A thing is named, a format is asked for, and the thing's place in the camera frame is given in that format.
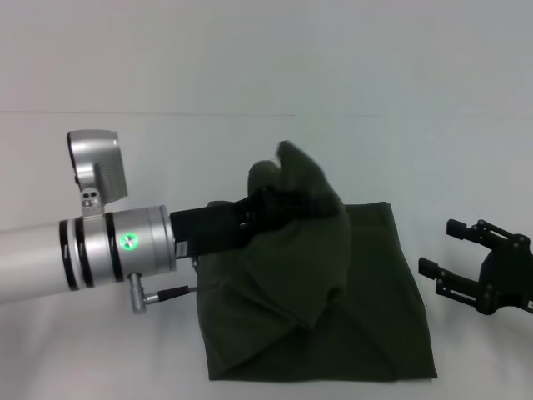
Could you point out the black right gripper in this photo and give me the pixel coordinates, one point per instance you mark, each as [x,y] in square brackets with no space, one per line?
[510,275]

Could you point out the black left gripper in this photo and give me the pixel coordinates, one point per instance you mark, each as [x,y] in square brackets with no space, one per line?
[212,231]

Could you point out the dark green t-shirt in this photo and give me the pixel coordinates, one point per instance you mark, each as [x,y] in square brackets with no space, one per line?
[316,291]

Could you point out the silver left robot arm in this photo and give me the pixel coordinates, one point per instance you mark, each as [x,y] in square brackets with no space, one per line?
[83,258]

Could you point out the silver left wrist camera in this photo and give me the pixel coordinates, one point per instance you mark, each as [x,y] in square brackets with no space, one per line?
[100,171]

